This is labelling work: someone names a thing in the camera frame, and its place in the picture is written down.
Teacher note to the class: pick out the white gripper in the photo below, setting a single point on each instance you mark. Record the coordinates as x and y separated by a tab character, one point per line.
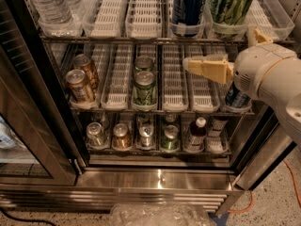
255	70

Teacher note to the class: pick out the blue pepsi can top shelf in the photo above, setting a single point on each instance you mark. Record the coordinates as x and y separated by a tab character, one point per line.
186	17

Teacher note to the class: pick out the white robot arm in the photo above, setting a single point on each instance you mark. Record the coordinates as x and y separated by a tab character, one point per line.
280	88

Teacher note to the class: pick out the blue can middle shelf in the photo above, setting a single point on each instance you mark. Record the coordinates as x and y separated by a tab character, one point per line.
235	98

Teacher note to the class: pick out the green can top shelf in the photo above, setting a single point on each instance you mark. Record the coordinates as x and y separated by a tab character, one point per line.
229	17

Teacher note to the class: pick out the green can shelf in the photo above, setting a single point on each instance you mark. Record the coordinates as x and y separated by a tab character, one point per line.
143	63
229	17
170	140
144	91

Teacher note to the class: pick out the steel fridge door right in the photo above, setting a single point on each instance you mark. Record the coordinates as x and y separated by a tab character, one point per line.
273	151

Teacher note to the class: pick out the green can rear middle shelf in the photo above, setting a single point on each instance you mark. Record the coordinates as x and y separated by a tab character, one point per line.
143	63

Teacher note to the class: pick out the green can front middle shelf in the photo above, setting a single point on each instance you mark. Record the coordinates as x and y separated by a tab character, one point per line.
144	91

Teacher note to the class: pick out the green can bottom shelf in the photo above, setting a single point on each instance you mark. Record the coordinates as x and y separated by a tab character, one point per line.
170	140

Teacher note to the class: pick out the silver red can bottom shelf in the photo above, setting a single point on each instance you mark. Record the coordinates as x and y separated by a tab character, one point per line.
146	135

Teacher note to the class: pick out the copper can bottom shelf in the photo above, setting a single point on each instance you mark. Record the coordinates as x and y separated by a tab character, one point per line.
121	136

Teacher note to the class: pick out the steel fridge cabinet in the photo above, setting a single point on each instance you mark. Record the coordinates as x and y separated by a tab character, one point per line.
107	176

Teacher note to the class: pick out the gold can rear middle shelf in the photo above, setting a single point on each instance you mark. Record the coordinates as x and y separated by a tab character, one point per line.
87	65

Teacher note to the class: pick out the gold can shelf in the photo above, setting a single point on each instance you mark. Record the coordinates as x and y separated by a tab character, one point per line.
87	65
79	86

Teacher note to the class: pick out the gold can front middle shelf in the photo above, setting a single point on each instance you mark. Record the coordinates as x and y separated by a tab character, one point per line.
79	86

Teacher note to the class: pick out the silver can bottom shelf left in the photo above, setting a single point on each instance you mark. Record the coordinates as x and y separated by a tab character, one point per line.
95	134

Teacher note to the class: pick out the glass fridge door left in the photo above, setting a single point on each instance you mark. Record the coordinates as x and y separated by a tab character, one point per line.
29	153

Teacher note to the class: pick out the dark bottle white label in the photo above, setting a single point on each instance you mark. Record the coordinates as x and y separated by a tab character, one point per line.
216	125

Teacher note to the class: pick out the brown bottle white cap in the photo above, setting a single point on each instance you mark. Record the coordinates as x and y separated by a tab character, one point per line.
196	134

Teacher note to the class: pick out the clear plastic bag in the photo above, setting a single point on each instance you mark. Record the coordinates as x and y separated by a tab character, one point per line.
158	215

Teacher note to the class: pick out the clear water bottle front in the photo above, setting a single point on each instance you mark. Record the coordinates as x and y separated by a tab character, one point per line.
53	11

